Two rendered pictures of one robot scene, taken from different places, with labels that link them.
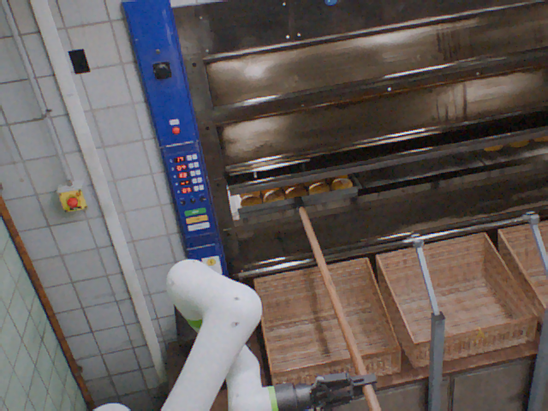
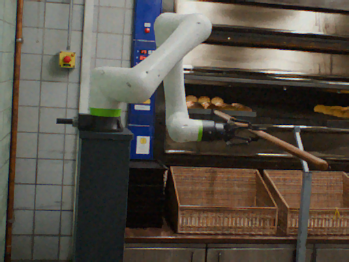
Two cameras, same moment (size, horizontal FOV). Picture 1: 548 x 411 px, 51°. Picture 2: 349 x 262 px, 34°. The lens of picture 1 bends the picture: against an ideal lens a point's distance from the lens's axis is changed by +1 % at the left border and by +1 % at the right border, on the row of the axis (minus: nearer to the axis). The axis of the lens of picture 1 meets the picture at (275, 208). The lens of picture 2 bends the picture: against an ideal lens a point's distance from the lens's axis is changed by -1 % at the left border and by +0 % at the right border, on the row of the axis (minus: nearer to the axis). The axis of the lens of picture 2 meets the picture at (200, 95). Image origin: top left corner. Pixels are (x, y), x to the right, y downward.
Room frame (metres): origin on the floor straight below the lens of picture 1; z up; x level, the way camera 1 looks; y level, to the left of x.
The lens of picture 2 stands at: (-1.33, 0.31, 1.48)
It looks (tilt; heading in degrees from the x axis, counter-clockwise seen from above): 3 degrees down; 355
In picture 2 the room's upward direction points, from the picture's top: 4 degrees clockwise
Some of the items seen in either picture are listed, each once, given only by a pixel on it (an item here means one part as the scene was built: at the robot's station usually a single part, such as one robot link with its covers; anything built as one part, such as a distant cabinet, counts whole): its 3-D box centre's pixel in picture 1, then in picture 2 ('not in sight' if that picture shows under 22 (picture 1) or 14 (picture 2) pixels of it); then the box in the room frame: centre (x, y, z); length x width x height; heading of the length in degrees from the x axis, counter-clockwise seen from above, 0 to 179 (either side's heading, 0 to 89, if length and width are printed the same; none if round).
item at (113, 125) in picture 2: not in sight; (90, 121); (0.89, 0.53, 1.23); 0.26 x 0.15 x 0.06; 100
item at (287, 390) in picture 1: (286, 399); (207, 131); (1.09, 0.05, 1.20); 0.12 x 0.06 x 0.09; 5
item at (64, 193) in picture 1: (74, 196); (67, 59); (1.99, 0.79, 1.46); 0.10 x 0.07 x 0.10; 96
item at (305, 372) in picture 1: (324, 323); (220, 198); (1.85, -0.14, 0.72); 0.56 x 0.49 x 0.28; 94
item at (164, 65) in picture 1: (160, 65); not in sight; (2.02, 0.34, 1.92); 0.06 x 0.04 x 0.11; 96
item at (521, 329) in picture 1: (451, 296); (317, 200); (1.91, -0.74, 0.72); 0.56 x 0.49 x 0.28; 97
